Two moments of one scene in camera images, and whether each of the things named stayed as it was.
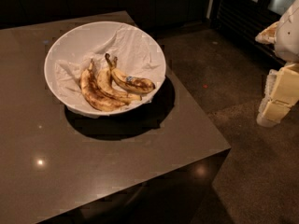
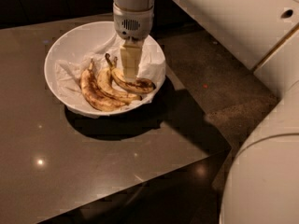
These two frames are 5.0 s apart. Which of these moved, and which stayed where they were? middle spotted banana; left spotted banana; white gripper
Moved: white gripper
Stayed: middle spotted banana; left spotted banana
